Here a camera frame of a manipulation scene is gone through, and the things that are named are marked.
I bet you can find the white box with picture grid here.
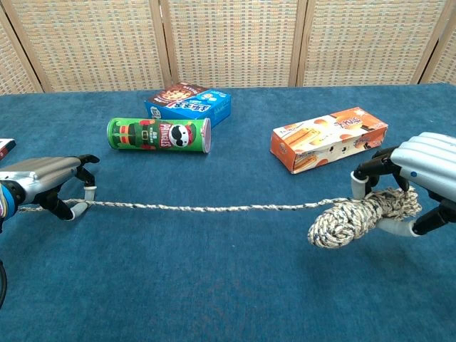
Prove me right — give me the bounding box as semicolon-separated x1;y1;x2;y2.
0;138;17;161

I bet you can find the blue chocolate cookie box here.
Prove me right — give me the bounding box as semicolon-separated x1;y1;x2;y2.
144;82;232;128

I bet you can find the green Pringles can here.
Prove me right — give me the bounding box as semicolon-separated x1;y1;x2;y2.
105;117;212;154

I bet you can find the white speckled braided rope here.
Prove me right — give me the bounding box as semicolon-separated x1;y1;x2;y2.
17;187;423;249

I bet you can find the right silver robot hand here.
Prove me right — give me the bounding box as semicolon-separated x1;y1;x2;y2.
350;132;456;238

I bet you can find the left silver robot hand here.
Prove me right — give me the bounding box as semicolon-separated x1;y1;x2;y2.
0;154;100;222

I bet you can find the blue carpet table cover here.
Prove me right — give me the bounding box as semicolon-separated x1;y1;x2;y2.
0;83;456;342

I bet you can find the wooden rattan folding screen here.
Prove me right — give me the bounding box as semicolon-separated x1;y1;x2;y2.
0;0;456;96

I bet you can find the orange biscuit box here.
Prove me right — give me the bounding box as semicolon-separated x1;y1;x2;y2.
269;107;389;175

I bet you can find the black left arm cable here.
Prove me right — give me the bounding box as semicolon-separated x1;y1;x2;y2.
0;259;8;311

